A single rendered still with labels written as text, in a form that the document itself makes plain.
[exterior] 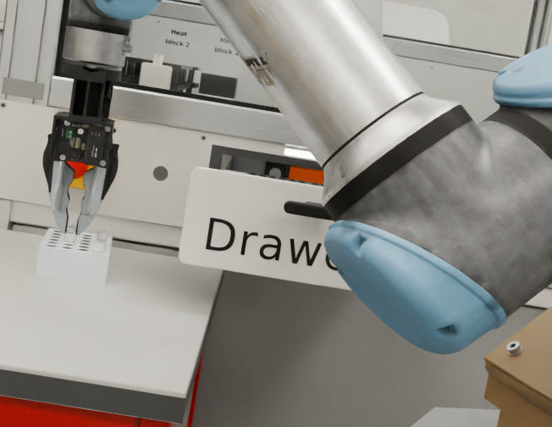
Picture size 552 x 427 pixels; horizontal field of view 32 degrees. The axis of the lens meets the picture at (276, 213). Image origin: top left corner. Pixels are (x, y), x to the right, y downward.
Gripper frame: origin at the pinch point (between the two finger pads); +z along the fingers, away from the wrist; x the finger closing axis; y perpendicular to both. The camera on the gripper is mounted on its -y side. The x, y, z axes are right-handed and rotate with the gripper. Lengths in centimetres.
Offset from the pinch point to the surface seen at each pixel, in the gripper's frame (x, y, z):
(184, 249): 13.4, 16.4, -1.7
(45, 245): -2.5, 6.7, 2.0
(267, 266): 22.9, 17.8, -1.3
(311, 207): 25.9, 21.9, -9.3
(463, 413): 40, 40, 6
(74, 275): 1.5, 7.8, 5.0
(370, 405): 47, -14, 24
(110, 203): 4.2, -19.0, -0.1
